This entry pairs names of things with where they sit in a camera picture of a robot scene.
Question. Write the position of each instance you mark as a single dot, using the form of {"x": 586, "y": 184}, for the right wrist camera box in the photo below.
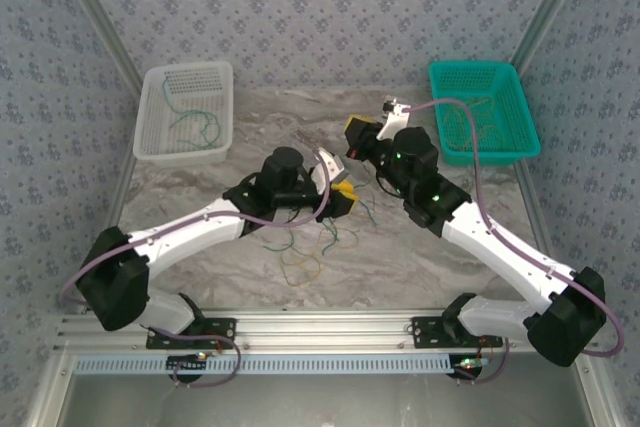
{"x": 392, "y": 122}

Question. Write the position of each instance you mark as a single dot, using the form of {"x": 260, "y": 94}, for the grey metal panel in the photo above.
{"x": 320, "y": 402}

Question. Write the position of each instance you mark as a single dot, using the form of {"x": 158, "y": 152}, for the teal plastic basket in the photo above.
{"x": 515, "y": 117}

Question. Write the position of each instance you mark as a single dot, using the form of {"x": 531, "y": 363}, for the white plastic basket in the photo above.
{"x": 200, "y": 82}

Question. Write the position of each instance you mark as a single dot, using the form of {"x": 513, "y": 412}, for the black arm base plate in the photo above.
{"x": 425, "y": 339}
{"x": 220, "y": 342}

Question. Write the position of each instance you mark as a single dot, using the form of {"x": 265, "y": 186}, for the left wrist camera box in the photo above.
{"x": 332, "y": 164}

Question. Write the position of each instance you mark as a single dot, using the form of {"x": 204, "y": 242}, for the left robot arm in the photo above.
{"x": 115, "y": 287}

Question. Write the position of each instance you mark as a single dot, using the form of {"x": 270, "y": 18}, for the aluminium frame post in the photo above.
{"x": 550, "y": 12}
{"x": 100, "y": 17}

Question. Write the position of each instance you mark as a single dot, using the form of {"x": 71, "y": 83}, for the aluminium rail beam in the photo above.
{"x": 325, "y": 332}

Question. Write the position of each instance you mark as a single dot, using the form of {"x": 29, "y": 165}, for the black controller board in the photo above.
{"x": 187, "y": 364}
{"x": 470, "y": 369}

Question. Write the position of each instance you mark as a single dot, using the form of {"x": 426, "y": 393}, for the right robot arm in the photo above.
{"x": 565, "y": 337}

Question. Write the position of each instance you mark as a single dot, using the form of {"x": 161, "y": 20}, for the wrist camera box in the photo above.
{"x": 332, "y": 164}
{"x": 392, "y": 122}

